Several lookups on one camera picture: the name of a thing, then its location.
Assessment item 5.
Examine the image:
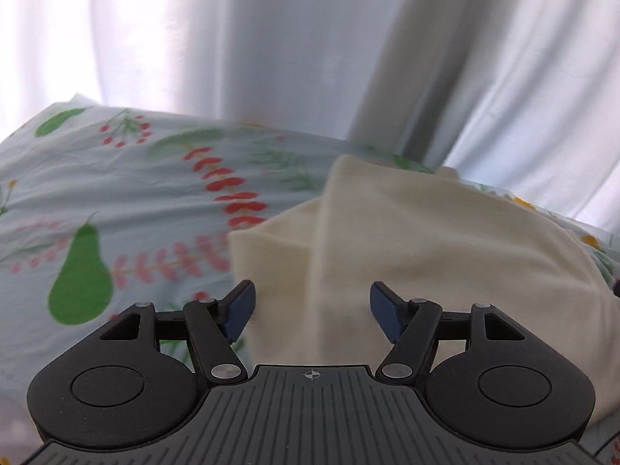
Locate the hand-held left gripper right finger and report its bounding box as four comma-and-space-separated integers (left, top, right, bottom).
369, 281, 529, 383

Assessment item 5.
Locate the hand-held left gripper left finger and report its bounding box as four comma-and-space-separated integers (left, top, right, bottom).
99, 280, 256, 386

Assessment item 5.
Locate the cream knit sweater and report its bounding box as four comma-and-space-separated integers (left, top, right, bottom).
227, 155, 615, 422

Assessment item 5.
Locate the floral bed sheet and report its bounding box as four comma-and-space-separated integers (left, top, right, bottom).
0, 92, 620, 465

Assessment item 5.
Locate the white curtain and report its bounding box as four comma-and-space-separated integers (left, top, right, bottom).
0, 0, 620, 248

